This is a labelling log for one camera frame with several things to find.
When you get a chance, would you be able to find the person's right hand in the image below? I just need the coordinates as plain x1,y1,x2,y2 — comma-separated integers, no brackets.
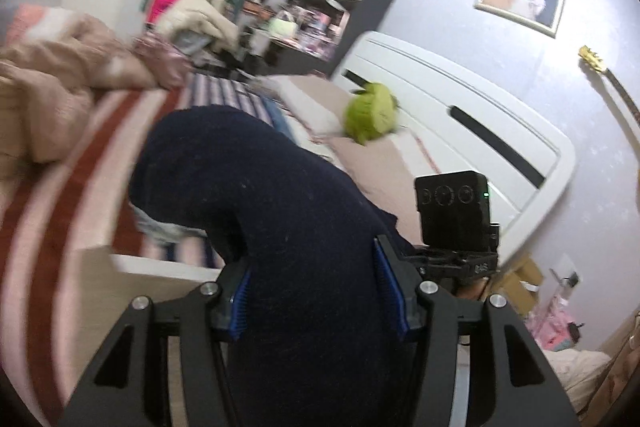
456,280,488,301

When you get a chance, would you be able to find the striped bed sheet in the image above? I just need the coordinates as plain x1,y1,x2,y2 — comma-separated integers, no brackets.
1,75,306,425

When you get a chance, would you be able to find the pink brown comforter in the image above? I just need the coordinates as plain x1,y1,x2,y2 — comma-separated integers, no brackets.
1,4,157,178

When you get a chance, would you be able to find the dark tall bookshelf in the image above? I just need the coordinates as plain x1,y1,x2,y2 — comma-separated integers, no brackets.
259,0,394,76

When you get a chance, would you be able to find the guitar neck headstock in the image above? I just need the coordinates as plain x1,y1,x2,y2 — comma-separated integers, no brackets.
578,46,640,124

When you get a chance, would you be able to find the cream blanket pile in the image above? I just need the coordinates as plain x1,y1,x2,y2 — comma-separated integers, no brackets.
154,0,240,52

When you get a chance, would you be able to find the white bed headboard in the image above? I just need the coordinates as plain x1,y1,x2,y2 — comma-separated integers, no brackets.
331,31,576,263

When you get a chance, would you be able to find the white pillow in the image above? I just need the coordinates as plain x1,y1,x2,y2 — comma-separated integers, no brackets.
257,75,352,136

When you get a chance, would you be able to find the dark navy sweater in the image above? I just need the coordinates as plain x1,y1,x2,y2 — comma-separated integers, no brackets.
129,105,412,426

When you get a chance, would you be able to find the green plush toy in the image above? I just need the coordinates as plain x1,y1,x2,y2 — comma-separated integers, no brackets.
344,82,399,145

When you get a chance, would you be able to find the pink item on floor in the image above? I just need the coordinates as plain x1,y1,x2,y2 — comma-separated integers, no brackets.
525,296,582,352

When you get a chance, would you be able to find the black camera box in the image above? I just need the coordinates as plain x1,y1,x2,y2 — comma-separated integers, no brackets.
414,170,491,253

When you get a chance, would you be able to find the pink satin bag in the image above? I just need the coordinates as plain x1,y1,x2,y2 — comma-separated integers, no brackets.
132,31,192,90

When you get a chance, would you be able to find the cardboard box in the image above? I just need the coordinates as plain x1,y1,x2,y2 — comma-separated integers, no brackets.
490,256,544,317

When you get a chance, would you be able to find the pink ribbed pillow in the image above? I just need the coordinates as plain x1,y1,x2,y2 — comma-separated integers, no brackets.
328,129,438,245

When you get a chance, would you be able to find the light blue grey garment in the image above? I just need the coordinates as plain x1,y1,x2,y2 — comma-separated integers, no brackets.
129,204,206,245

